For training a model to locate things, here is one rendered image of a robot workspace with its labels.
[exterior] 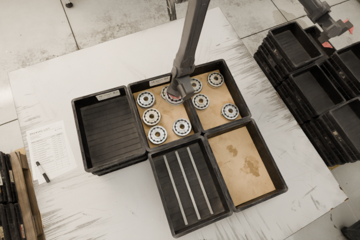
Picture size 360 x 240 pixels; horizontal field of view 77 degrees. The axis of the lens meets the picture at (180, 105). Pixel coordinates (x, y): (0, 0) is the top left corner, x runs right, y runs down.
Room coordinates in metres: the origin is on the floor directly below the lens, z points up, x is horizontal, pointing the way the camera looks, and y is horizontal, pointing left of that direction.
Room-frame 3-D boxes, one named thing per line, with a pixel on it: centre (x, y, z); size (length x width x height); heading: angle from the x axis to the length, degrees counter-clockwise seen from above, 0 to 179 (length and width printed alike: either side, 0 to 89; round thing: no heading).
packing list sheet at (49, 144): (0.15, 0.69, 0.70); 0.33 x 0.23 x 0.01; 35
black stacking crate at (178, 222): (0.10, -0.11, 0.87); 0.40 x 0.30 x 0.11; 30
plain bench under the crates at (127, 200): (0.39, 0.03, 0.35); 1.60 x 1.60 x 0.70; 35
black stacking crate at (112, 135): (0.30, 0.35, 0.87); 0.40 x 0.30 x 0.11; 30
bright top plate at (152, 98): (0.51, 0.20, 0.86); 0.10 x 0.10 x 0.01
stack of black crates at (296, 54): (1.38, -0.85, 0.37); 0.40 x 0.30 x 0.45; 35
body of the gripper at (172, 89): (0.49, 0.03, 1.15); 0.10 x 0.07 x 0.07; 165
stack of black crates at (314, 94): (1.06, -1.09, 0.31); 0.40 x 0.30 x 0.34; 35
